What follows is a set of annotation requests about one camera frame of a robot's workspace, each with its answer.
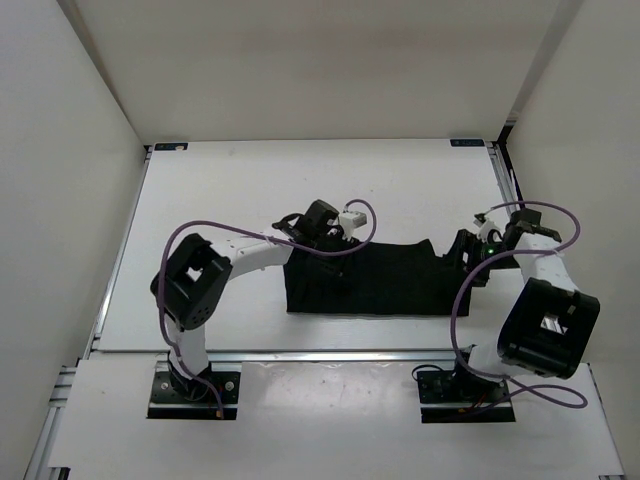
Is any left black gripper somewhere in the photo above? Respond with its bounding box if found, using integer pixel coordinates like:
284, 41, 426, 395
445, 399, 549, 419
309, 230, 359, 282

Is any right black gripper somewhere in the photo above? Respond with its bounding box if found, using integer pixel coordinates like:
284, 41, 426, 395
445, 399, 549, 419
431, 228, 520, 286

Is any black pleated skirt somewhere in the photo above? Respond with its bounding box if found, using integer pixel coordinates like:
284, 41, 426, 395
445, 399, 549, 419
283, 239, 467, 317

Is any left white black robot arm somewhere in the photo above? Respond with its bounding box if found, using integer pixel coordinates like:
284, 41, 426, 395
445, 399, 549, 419
150, 200, 376, 405

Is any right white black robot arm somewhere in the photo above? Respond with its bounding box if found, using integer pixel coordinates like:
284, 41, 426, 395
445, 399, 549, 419
449, 207, 600, 400

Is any right blue corner label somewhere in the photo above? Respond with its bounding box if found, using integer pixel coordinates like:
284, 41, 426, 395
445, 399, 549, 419
450, 138, 485, 148

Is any blue corner label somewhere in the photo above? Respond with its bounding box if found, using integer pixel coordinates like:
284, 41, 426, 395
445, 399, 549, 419
154, 142, 188, 151
450, 138, 485, 148

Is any left blue corner label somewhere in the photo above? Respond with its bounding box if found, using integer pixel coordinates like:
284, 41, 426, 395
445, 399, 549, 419
154, 142, 188, 151

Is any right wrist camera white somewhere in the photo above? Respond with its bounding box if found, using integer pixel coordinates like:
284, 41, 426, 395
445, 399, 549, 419
473, 213, 501, 243

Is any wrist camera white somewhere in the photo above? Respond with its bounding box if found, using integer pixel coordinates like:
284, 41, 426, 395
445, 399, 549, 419
473, 213, 501, 243
337, 211, 367, 238

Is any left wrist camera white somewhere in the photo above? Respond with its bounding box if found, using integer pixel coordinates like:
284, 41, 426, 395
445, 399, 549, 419
337, 211, 367, 238

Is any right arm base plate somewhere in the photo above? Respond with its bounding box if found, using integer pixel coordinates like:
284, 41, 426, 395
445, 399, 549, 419
411, 364, 516, 424

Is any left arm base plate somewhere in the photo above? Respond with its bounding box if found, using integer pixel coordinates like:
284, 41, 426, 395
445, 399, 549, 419
147, 363, 241, 421

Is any aluminium frame rail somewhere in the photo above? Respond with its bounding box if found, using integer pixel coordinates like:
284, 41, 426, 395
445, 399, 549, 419
27, 140, 624, 479

